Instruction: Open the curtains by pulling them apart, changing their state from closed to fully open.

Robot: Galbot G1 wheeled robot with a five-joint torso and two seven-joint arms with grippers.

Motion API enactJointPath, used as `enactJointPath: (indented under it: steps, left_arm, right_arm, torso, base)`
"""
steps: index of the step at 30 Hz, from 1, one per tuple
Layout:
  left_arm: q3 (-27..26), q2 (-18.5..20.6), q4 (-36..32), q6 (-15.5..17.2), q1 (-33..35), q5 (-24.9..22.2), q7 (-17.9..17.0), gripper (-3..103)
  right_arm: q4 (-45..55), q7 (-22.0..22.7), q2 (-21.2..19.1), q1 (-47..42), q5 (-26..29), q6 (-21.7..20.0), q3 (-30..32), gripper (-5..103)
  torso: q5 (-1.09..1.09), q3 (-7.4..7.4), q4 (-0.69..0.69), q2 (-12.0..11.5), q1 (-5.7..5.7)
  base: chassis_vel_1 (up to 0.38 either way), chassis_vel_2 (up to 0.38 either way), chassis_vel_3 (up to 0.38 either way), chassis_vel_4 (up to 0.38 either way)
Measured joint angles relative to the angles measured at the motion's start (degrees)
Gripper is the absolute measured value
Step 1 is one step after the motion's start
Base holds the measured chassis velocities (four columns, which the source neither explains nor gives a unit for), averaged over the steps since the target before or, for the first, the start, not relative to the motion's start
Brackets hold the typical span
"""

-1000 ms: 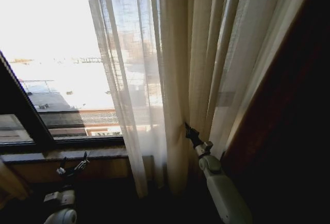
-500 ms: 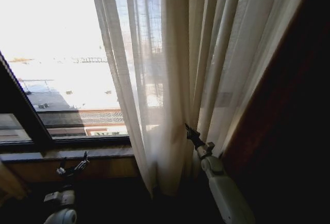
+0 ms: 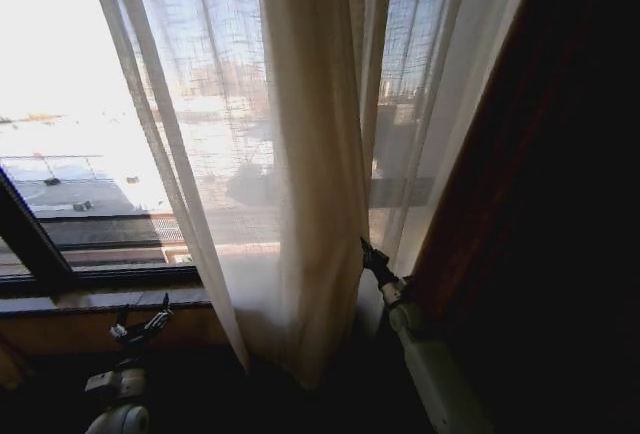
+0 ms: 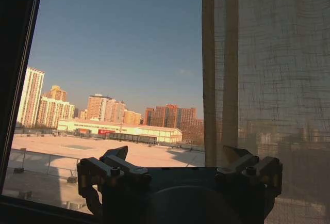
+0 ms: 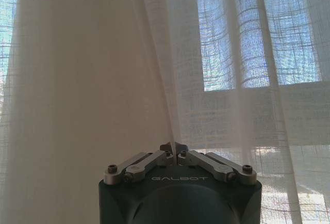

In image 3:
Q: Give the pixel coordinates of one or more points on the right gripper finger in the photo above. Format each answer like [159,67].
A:
[367,246]

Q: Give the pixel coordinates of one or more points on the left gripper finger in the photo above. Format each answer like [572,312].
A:
[120,329]
[155,321]

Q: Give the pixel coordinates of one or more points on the sheer cream curtain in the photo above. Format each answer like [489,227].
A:
[315,154]
[445,104]

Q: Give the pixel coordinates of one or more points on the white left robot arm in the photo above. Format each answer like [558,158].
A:
[122,404]

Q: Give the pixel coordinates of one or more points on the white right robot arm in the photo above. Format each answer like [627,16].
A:
[435,369]

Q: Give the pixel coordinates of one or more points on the stone window sill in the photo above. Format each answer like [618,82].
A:
[100,299]

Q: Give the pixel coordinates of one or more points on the wooden panel under sill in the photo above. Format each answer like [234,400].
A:
[75,329]

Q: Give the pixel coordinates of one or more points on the rooftop metal railing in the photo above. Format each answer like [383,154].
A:
[60,161]

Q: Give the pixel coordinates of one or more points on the dark brown drape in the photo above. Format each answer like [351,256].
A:
[550,179]

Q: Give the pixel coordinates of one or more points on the dark window frame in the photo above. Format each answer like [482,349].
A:
[30,239]

